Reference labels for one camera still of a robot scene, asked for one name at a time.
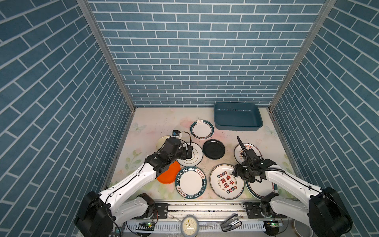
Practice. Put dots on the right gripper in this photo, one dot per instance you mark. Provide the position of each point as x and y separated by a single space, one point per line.
237 171

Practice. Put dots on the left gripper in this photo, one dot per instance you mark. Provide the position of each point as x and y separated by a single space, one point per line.
184 155

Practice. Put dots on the green red rim plate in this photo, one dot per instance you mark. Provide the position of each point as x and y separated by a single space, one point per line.
261 189

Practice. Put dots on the white plate red characters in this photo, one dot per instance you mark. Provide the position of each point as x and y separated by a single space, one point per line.
224 184

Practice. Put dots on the small green rim plate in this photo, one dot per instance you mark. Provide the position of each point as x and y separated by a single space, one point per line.
202 129

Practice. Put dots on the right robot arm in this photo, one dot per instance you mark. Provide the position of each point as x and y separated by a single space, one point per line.
322 209

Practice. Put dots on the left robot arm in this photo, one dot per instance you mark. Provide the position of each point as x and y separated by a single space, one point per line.
99 213

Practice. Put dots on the teal plastic bin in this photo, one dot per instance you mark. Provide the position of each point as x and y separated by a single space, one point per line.
237 116

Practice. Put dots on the cream plate with dark spot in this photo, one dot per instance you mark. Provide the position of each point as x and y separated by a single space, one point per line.
161 141

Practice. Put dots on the orange sunburst plate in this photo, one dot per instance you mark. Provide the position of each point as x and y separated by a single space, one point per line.
238 152

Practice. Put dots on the white plate flower outline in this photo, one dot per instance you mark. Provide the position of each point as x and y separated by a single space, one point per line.
197 156

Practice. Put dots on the green rim lettered plate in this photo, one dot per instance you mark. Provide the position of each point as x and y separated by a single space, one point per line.
191 182

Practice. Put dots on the black plate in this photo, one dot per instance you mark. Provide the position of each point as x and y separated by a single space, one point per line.
214 149

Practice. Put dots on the black stapler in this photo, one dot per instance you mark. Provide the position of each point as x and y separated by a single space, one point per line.
231 224

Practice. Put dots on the white analog clock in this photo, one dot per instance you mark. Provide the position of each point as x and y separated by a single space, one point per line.
190 226

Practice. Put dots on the metal bowl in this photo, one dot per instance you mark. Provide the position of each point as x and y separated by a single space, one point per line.
302 230

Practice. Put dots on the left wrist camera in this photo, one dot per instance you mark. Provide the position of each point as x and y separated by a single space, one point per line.
176 134

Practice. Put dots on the aluminium rail base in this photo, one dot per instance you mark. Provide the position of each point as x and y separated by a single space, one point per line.
167 217

